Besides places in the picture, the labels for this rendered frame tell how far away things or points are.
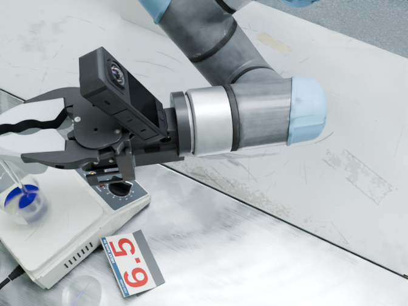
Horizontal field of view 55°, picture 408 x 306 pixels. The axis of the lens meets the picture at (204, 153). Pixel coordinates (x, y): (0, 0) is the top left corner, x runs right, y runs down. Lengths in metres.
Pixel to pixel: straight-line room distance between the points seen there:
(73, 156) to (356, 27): 2.24
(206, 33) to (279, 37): 0.46
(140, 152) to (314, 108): 0.19
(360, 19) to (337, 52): 1.66
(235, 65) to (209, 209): 0.26
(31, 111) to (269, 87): 0.25
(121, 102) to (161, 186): 0.33
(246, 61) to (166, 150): 0.15
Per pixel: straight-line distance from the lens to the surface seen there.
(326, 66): 0.88
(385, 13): 2.70
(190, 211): 0.64
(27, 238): 0.57
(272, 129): 0.42
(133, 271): 0.59
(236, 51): 0.49
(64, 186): 0.58
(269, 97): 0.42
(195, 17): 0.46
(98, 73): 0.34
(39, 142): 0.41
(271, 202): 0.67
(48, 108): 0.43
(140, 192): 0.62
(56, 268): 0.58
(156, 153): 0.44
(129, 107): 0.36
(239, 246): 0.63
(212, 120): 0.40
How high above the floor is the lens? 1.50
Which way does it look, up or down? 59 degrees down
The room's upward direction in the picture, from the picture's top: 9 degrees clockwise
